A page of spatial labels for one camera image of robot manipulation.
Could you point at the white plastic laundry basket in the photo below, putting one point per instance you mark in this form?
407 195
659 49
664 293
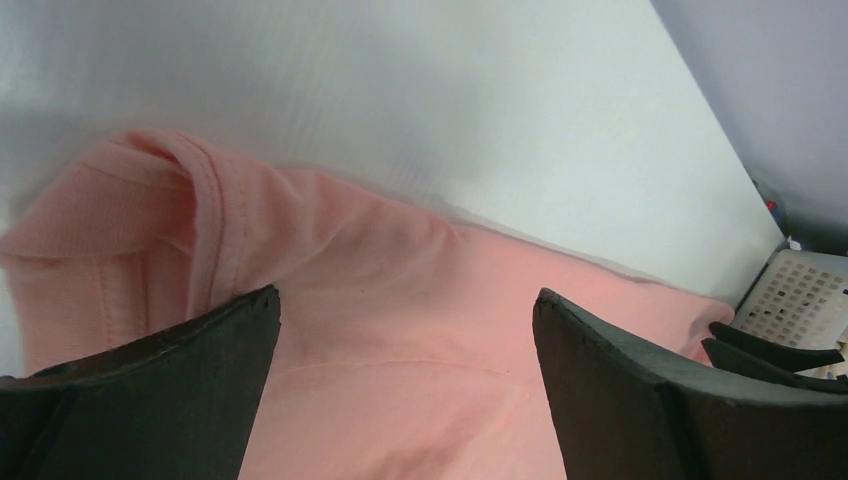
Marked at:
800 301

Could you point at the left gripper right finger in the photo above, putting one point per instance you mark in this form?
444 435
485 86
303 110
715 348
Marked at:
625 408

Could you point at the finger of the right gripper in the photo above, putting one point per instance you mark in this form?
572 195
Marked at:
788 358
731 359

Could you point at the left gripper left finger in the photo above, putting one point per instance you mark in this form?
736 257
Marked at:
177 404

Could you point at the pink t shirt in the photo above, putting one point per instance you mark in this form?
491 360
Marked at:
406 349

